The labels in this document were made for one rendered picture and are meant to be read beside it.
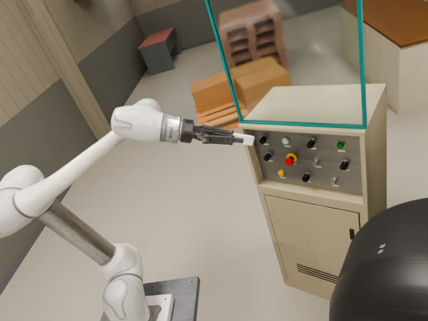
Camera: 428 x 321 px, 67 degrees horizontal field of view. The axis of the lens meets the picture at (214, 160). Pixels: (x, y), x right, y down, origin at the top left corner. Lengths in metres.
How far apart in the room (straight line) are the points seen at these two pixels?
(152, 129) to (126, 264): 0.78
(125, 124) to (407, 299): 0.79
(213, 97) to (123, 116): 3.50
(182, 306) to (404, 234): 1.18
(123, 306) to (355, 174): 1.10
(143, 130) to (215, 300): 1.68
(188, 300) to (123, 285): 0.37
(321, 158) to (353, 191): 0.21
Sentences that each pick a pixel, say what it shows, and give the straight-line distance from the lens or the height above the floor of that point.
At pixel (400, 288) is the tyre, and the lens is 0.67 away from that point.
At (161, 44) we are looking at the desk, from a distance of 7.36.
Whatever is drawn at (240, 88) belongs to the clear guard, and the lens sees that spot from 1.43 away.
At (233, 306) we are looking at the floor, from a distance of 2.38.
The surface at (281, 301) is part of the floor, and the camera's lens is 2.33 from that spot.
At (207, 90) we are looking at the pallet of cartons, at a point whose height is 0.43.
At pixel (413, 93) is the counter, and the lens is 3.83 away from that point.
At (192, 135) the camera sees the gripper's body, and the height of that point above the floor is 1.53.
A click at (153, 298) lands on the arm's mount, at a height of 0.69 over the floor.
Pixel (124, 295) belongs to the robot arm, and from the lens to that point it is 1.46.
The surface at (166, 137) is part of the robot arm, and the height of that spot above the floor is 1.55.
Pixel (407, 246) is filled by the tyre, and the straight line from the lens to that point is 0.71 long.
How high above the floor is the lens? 1.98
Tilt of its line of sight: 33 degrees down
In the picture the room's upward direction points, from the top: 20 degrees counter-clockwise
